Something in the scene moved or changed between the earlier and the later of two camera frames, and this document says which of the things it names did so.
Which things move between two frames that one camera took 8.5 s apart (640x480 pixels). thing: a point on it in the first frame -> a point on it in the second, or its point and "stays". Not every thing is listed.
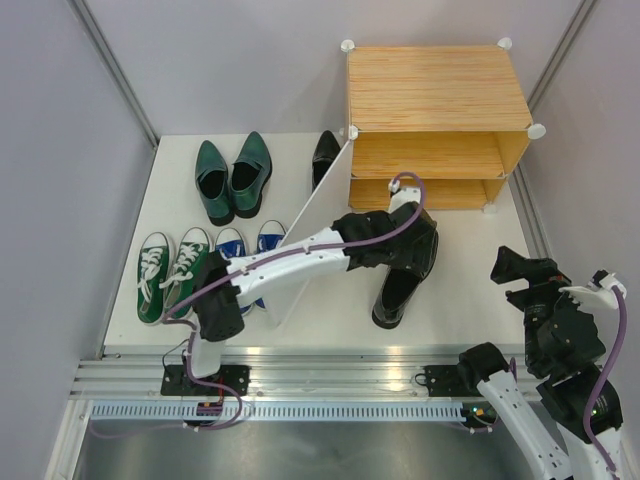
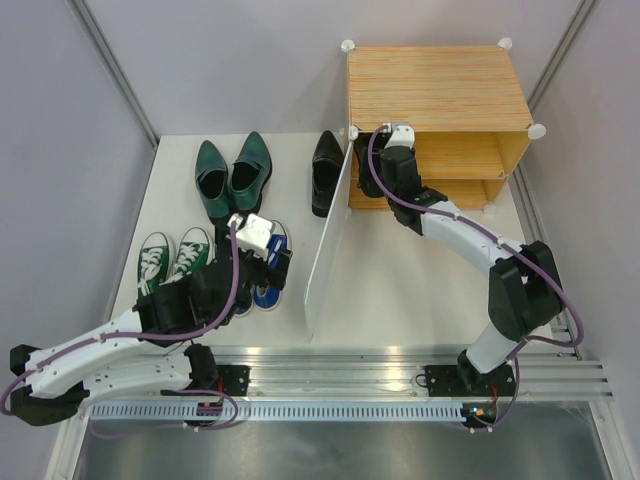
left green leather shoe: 212,178 stays
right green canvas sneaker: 191,255 stays
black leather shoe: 326,150 stays
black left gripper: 416,257 -> 277,276
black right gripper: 542,274 -> 365,167
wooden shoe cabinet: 455,115 stays
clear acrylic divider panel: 329,202 -> 333,237
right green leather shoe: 250,173 stays
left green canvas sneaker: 153,268 stays
